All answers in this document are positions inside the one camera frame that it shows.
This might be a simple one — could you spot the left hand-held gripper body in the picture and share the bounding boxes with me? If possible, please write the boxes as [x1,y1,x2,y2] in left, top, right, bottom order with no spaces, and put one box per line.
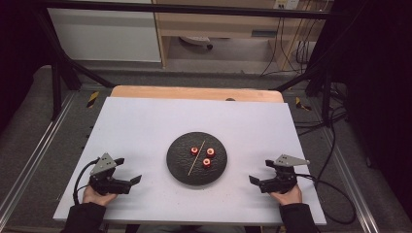
[88,152,132,196]

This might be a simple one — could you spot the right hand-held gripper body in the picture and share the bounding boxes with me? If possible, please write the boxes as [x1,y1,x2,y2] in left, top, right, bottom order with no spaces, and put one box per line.
[258,153,310,194]

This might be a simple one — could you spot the round black plate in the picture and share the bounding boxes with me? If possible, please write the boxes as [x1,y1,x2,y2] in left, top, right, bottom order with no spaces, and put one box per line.
[166,131,228,186]

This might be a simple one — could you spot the thin wooden skewer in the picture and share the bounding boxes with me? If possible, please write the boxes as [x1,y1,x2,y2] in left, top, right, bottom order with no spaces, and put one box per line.
[187,140,206,177]

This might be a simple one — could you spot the person's left hand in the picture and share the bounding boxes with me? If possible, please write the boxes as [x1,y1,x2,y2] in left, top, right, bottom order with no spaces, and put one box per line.
[82,185,119,207]

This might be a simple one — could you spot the person's right hand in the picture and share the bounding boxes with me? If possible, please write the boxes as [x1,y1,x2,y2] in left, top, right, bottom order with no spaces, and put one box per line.
[269,184,303,207]

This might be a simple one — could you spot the white board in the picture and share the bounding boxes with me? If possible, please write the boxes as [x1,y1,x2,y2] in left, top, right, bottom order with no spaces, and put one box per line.
[52,96,327,227]

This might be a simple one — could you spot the yellow black striped tape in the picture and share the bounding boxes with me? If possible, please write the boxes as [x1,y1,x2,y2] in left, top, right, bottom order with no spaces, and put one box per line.
[294,96,312,112]
[86,90,100,109]

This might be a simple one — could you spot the wooden table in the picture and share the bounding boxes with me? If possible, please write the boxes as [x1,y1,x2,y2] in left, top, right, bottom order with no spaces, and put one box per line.
[110,84,285,104]

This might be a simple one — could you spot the white cabinet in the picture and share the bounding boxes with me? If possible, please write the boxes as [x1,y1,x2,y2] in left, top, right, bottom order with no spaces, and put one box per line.
[47,0,162,63]

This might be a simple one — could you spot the black curtain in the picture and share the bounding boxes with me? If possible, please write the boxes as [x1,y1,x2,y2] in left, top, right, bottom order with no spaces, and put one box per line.
[0,0,50,134]
[319,0,412,215]

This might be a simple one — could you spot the grey chair base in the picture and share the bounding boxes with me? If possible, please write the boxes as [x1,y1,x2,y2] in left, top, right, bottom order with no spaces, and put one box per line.
[179,35,215,50]

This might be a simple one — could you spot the light wooden desk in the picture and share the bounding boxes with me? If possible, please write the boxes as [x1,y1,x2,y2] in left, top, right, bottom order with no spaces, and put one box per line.
[152,0,328,71]

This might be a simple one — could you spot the white power strip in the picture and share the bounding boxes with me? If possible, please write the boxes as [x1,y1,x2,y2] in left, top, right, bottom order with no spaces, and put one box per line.
[273,0,301,11]

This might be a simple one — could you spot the left hand-held gripper black cable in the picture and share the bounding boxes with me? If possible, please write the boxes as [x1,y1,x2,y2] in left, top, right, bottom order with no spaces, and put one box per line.
[73,157,100,206]

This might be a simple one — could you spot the hand-held gripper black cable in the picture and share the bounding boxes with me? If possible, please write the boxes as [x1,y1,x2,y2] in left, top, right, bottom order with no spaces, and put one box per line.
[292,173,358,225]
[73,157,100,206]

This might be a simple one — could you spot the right hand-held gripper black cable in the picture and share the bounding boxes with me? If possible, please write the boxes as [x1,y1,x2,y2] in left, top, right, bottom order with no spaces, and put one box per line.
[292,173,358,225]

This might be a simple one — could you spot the aluminium floor rail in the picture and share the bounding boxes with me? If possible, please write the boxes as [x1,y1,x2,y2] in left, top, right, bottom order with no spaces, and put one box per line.
[319,127,381,233]
[0,91,78,221]

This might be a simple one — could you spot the bundle of black floor cables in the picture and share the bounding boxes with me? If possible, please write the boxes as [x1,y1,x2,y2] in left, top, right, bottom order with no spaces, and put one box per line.
[258,16,351,137]

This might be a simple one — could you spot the black metal frame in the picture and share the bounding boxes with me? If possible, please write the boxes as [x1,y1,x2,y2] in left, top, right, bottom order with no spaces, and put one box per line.
[33,1,338,128]

